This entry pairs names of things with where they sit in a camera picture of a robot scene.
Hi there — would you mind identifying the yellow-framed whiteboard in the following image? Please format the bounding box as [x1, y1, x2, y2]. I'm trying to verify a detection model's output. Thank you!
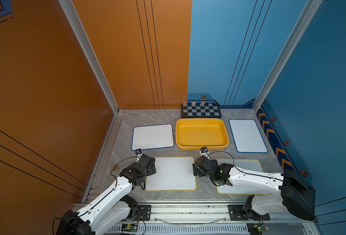
[217, 159, 269, 195]
[146, 157, 197, 192]

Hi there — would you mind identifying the yellow plastic storage box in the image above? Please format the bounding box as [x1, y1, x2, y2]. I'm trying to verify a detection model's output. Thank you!
[176, 118, 229, 150]

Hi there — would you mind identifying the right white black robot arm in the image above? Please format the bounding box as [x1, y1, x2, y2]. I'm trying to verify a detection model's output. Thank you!
[193, 155, 317, 221]

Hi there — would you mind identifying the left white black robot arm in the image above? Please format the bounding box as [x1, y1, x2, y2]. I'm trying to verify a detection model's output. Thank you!
[53, 154, 156, 235]

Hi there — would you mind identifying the left blue-framed whiteboard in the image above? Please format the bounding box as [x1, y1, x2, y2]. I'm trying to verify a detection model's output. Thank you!
[132, 124, 175, 151]

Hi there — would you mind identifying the blue-framed whiteboard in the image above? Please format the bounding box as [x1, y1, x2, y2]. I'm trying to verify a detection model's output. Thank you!
[132, 124, 175, 151]
[229, 119, 268, 153]

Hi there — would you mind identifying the right blue-framed whiteboard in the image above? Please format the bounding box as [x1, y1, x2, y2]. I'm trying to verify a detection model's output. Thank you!
[229, 119, 268, 153]

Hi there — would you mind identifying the left green circuit board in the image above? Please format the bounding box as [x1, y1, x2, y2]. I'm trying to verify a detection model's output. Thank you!
[121, 224, 138, 234]

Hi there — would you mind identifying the green circuit board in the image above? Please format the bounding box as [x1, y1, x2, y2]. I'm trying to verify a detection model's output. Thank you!
[121, 224, 138, 234]
[247, 224, 269, 235]

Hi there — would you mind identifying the black grey checkerboard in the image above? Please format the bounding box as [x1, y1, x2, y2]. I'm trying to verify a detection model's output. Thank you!
[181, 102, 222, 118]

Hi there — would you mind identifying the right green circuit board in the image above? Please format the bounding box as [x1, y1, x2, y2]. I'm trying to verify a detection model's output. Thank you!
[247, 224, 269, 235]

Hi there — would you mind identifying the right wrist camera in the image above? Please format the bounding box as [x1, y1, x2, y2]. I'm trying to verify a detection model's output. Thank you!
[200, 147, 208, 157]

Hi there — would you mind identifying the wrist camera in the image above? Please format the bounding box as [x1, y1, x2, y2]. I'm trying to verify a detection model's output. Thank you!
[200, 147, 208, 157]
[135, 149, 143, 157]

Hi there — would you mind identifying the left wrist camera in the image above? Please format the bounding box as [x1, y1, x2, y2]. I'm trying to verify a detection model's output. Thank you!
[135, 149, 143, 157]

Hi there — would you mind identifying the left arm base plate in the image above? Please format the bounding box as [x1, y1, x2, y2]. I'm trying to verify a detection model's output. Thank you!
[125, 205, 151, 221]

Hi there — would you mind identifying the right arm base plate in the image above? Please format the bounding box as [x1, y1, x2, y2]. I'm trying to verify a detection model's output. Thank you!
[228, 205, 270, 221]

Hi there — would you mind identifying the aluminium front rail frame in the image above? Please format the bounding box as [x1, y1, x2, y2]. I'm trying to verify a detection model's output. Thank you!
[62, 200, 322, 235]

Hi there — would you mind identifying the left aluminium corner post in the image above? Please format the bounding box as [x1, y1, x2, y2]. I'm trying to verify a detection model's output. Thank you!
[59, 0, 120, 115]

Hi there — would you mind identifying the aluminium corner post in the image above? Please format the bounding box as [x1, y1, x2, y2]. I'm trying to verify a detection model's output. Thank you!
[59, 0, 120, 115]
[252, 0, 322, 114]

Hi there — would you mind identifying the right aluminium corner post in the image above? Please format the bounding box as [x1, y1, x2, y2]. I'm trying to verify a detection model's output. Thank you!
[252, 0, 322, 114]

